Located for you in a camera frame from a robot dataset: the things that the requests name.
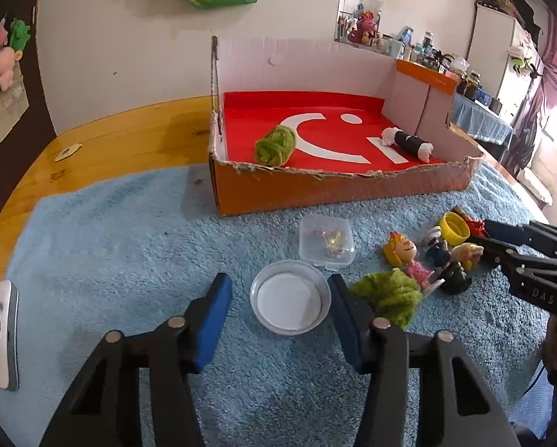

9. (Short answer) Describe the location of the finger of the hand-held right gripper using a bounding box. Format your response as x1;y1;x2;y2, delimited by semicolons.
462;240;557;275
483;220;557;259

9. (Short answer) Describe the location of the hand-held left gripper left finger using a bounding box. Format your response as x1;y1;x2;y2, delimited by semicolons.
39;272;233;447

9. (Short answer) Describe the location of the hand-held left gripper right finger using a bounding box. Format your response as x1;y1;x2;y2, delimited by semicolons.
327;274;521;447

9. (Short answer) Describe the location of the small red toy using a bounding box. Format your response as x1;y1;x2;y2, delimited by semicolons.
462;216;488;238

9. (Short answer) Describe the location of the black small figurine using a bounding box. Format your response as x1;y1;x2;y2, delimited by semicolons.
441;261;473;295

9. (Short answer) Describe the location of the yellow plastic cup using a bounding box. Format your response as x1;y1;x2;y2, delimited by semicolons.
439;212;471;245

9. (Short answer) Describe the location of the green knitted bundle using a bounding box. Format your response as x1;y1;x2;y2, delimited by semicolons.
350;269;423;329

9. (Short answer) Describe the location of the small clear plastic box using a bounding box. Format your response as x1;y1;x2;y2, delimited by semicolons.
298;214;357;271

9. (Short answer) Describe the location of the yellow-haired doll pink dress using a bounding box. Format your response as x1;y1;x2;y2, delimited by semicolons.
383;231;435;289

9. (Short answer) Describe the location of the orange cardboard box red inside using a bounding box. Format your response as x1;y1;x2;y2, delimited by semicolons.
208;35;486;217

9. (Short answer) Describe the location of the pale cushion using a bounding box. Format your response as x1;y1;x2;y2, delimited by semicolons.
516;140;557;208

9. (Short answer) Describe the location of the blue fluffy towel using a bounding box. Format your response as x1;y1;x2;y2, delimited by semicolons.
0;161;554;447

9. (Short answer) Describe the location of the table with blue cloth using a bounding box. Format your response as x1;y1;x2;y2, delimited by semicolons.
451;93;514;147

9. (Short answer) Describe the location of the black and white roll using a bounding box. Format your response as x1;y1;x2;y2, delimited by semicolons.
381;127;435;163

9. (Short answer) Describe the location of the green yarn ball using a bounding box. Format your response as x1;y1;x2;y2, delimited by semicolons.
254;124;298;167

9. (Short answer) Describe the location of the white refrigerator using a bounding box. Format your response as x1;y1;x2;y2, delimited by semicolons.
467;2;528;98

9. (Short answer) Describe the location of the row of bottles and jars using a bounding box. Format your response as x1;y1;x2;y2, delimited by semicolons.
376;25;505;112

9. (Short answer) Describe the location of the small pale sticker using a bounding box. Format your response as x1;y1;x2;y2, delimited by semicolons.
55;143;82;163

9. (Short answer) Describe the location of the dark patterned suitcase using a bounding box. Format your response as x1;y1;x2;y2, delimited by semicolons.
474;0;547;33

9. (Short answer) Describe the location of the magenta plush toy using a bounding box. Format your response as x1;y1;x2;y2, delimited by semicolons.
348;9;382;46

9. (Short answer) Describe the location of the dark wooden door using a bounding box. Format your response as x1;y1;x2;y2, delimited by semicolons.
0;0;58;243

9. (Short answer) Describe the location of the grey paper poster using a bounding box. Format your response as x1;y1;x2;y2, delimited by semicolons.
0;72;30;144

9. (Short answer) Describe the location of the pink plush toy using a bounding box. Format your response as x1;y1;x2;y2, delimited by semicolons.
0;21;25;91

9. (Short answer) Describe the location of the green plush toy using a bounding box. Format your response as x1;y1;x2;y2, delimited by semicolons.
9;19;32;52

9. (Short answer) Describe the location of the black cable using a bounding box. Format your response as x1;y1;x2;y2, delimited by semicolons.
521;363;551;401

